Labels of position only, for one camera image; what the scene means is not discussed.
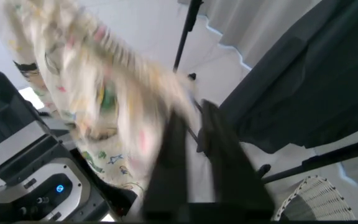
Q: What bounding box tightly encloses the dark grey t-shirt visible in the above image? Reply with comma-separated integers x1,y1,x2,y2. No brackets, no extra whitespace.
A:
219,0,358,155

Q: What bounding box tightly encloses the black clothes rack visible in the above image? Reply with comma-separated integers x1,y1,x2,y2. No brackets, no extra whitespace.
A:
172,0,358,185

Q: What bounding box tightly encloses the white curtain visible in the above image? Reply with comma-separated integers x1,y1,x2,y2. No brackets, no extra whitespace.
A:
178,0,358,200

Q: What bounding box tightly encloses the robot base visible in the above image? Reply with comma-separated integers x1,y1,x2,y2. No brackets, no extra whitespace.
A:
0,70,138,222

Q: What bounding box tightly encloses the cream printed garment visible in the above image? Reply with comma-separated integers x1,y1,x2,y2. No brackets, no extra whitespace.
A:
0,0,217,218

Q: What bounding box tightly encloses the white laundry basket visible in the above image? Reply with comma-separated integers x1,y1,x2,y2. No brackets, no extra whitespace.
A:
273,175,356,222

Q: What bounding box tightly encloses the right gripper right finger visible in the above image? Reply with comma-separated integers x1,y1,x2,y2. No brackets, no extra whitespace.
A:
196,99,275,219

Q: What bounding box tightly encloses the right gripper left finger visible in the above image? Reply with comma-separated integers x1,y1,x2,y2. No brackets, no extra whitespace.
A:
143,108,189,222

